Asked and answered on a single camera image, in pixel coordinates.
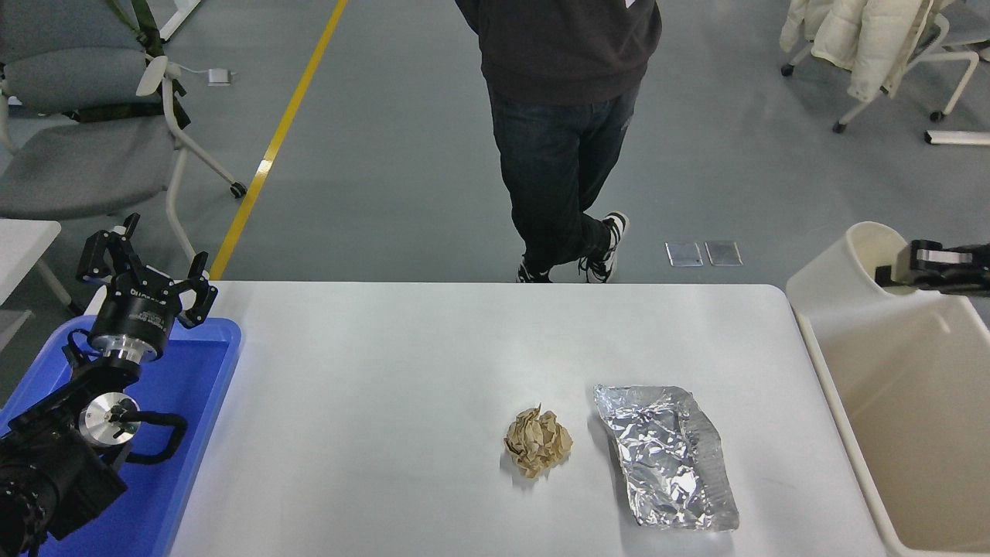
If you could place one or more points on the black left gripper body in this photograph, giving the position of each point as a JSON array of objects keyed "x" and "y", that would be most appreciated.
[{"x": 135, "y": 317}]

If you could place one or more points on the white paper cup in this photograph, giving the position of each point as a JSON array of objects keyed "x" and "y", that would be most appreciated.
[{"x": 862, "y": 255}]

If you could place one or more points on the silver foil tray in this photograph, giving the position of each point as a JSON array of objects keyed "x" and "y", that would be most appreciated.
[{"x": 665, "y": 456}]

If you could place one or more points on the tan paper ball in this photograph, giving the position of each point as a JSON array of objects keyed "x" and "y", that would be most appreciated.
[{"x": 537, "y": 441}]

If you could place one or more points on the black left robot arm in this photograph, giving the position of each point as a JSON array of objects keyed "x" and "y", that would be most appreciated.
[{"x": 46, "y": 472}]

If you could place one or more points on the white side table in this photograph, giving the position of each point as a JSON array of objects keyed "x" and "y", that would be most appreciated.
[{"x": 23, "y": 251}]

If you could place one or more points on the grey office chair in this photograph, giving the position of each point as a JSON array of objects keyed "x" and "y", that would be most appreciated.
[{"x": 77, "y": 166}]

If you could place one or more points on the white metal floor bar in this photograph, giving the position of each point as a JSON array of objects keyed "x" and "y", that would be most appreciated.
[{"x": 959, "y": 138}]

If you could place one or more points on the blue plastic tray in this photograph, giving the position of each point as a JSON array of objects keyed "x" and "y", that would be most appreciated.
[{"x": 193, "y": 433}]

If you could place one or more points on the large pale plastic bin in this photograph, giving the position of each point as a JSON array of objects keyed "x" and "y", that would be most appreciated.
[{"x": 913, "y": 433}]

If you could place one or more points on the silver floor plate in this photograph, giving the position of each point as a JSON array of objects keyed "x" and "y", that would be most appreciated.
[
  {"x": 723, "y": 253},
  {"x": 684, "y": 254}
]

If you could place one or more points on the cream padded coat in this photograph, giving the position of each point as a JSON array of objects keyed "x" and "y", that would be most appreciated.
[{"x": 858, "y": 39}]

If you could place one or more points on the grey seat white chair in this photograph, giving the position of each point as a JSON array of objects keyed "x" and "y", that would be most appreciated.
[{"x": 971, "y": 19}]

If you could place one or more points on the white table leg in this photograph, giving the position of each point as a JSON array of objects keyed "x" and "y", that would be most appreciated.
[{"x": 178, "y": 17}]

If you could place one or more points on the person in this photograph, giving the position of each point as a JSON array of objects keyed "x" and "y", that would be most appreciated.
[{"x": 564, "y": 93}]

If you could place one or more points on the white frame chair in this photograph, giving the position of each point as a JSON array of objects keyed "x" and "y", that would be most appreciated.
[{"x": 957, "y": 57}]

